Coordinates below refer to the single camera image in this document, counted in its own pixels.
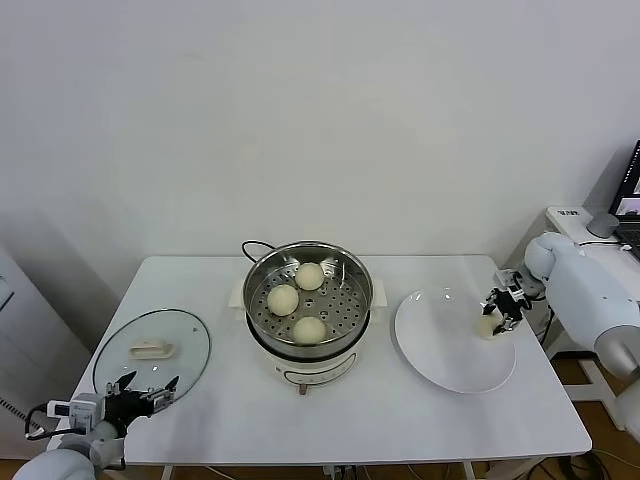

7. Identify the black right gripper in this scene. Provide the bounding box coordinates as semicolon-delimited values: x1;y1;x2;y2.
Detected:
480;288;524;337

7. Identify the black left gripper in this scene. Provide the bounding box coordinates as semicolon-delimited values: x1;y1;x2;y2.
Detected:
104;370;180;435

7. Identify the white steamed baozi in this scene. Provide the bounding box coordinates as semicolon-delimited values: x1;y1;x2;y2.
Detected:
292;315;327;347
294;262;325;291
474;314;504;342
266;284;300;317

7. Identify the glass lid with cream handle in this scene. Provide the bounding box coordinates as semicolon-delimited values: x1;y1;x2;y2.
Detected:
92;308;212;415

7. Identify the perforated steel steamer basket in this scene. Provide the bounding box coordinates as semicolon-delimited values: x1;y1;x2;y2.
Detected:
243;240;375;351

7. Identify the white round plate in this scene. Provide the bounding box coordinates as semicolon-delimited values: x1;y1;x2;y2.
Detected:
393;288;518;395

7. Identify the white side desk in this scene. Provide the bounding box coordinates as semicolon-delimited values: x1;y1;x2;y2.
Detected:
544;206;640;431

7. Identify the grey round desk gadget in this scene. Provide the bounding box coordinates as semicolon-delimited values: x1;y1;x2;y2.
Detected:
587;209;621;240

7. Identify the cream electric cooker base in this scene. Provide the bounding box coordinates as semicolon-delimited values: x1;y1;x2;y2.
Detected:
228;277;390;400

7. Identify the black laptop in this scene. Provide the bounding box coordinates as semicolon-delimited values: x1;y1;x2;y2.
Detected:
609;140;640;261

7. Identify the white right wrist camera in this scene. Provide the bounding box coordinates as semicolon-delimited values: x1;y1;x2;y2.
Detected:
494;268;544;301

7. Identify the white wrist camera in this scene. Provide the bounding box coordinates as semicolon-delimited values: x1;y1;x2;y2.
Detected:
494;268;544;301
47;393;108;432

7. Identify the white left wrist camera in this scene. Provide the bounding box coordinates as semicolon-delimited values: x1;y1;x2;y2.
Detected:
47;393;108;432

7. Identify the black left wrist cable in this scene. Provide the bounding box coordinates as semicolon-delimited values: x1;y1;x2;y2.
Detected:
24;403;54;441

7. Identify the black cooker power cable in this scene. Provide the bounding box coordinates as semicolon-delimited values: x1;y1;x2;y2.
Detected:
241;240;276;264

